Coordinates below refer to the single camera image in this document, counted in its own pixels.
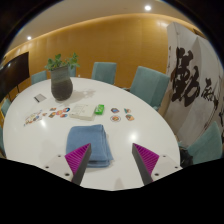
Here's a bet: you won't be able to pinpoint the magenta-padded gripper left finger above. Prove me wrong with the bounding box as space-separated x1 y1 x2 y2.
44 143 93 186

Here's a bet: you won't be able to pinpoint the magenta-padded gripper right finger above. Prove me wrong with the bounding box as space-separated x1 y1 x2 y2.
131 143 183 186

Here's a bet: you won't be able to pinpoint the blue towel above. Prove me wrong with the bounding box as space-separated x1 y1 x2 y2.
65 124 114 168

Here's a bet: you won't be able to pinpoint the white flat box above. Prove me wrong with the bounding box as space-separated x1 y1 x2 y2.
68 103 98 121

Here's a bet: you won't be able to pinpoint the white-rimmed round sticker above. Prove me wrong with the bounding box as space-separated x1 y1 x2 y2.
110 114 122 123

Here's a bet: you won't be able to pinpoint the green packet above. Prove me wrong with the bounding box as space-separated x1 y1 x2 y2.
94 104 105 116

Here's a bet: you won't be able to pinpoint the small grey card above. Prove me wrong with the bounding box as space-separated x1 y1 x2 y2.
33 93 48 103

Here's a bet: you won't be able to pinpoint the teal chairs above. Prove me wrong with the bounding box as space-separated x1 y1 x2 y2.
0 61 224 166

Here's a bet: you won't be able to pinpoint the potted plant in grey vase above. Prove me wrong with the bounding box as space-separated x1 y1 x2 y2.
44 53 81 102

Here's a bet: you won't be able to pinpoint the white calligraphy panel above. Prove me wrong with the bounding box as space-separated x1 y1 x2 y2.
163 21 224 148

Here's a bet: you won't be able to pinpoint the recessed ceiling lights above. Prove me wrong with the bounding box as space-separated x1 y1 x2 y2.
26 4 152 41

